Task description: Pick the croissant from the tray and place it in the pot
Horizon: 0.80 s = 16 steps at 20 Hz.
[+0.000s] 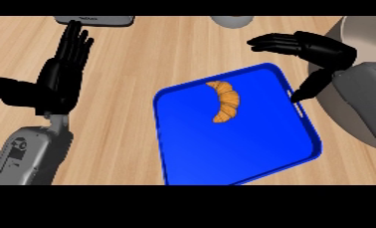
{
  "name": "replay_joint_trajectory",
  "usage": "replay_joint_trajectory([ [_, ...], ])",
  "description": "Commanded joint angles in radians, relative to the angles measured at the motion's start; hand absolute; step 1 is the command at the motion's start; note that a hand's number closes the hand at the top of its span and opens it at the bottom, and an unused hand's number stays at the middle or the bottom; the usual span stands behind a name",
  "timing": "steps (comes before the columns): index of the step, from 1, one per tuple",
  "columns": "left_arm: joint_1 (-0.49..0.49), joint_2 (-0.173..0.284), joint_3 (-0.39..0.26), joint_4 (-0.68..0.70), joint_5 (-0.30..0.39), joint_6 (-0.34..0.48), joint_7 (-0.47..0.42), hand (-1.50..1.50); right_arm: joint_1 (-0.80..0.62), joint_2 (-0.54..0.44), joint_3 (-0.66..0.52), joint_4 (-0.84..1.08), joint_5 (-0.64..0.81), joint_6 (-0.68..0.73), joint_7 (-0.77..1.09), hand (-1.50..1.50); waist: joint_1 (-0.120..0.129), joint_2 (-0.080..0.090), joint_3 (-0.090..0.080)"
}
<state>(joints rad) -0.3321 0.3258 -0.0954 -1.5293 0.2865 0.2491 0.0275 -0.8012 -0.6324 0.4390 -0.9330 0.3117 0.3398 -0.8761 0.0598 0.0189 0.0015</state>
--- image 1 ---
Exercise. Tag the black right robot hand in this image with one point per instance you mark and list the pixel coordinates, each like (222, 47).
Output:
(319, 52)

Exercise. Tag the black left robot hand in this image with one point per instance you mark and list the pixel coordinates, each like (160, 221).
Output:
(59, 79)

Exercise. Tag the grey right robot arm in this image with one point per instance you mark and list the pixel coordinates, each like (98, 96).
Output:
(353, 101)

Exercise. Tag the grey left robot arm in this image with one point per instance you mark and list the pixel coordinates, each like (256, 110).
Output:
(29, 154)

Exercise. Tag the golden croissant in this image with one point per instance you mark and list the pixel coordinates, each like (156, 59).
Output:
(225, 101)

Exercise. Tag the blue tray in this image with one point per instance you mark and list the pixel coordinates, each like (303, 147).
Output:
(234, 129)

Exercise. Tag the grey flat appliance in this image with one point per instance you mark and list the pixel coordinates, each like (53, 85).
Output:
(97, 20)

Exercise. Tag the grey round object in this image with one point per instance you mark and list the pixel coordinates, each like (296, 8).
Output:
(231, 21)

